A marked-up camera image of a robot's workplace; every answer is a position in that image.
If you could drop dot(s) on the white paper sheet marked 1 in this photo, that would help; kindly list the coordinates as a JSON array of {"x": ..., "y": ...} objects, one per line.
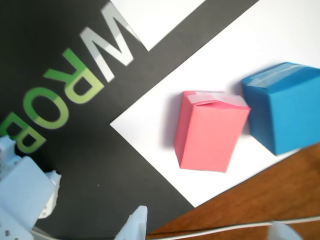
[{"x": 155, "y": 20}]

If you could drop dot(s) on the white paper sheet marked HOME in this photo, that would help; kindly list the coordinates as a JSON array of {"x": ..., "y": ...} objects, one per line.
[{"x": 155, "y": 130}]

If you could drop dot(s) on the red paper box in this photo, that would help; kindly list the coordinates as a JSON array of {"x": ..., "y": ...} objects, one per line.
[{"x": 210, "y": 135}]

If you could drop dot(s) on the blue paper box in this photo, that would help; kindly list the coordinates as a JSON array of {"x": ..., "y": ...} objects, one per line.
[{"x": 287, "y": 112}]

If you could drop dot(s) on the pale white gripper finger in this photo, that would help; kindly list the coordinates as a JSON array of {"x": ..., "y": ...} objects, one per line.
[
  {"x": 137, "y": 225},
  {"x": 281, "y": 232}
]

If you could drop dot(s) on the black mat with WROB print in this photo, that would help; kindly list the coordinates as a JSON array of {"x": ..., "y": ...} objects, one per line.
[{"x": 87, "y": 162}]

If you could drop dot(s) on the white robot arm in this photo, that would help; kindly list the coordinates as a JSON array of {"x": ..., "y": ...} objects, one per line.
[{"x": 22, "y": 185}]

